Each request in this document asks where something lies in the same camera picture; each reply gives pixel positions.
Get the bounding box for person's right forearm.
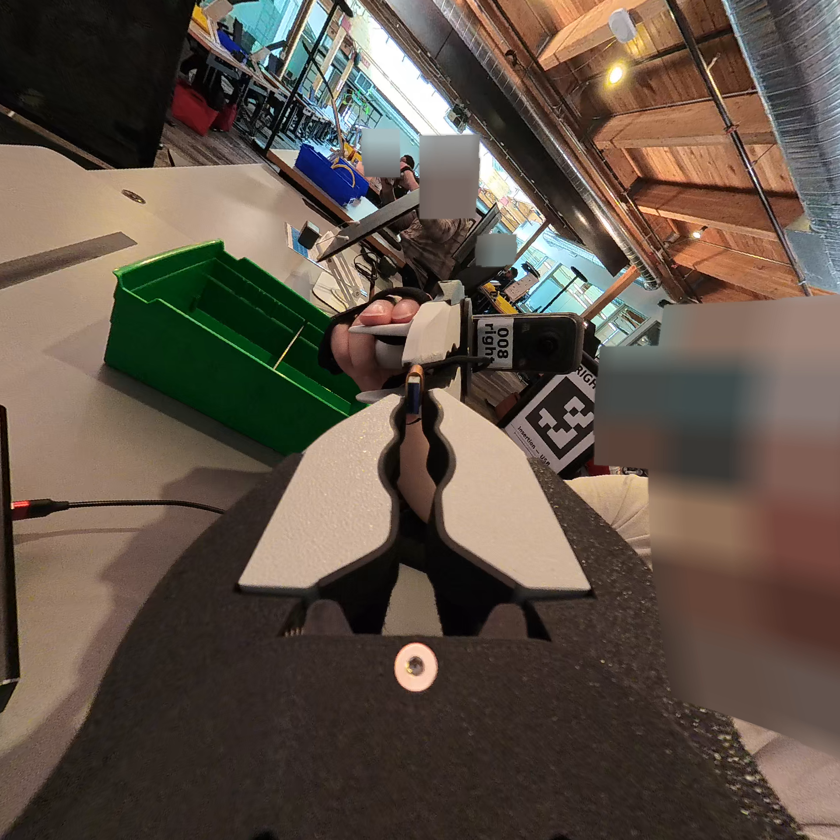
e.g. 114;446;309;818
394;419;442;521

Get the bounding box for black flat panel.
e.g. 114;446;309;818
319;193;422;259

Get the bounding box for green plastic bin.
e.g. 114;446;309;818
104;239;370;455

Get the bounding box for silver insulated duct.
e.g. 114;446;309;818
721;0;840;298

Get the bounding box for person's right hand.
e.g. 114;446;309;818
328;297;422;395

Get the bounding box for black usb cable red plugs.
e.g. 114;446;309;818
10;365;427;521

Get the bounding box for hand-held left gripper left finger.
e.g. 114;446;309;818
236;397;408;599

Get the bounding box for black white marker sign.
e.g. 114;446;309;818
497;366;599;476

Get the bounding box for black office chair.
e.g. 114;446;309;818
0;0;199;169

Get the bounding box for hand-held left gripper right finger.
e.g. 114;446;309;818
421;387;597;602

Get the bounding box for person's white shirt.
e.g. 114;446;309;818
567;474;652;571

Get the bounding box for red plastic bin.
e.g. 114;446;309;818
171;84;222;137

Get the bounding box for blue plastic bin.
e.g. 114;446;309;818
294;143;371;206

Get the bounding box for black usb port device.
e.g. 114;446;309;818
0;406;22;715

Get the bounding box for white desk stand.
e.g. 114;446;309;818
314;251;370;311

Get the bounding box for small printed card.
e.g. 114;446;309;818
285;221;323;259

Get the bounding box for black ceiling duct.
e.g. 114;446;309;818
386;0;632;278

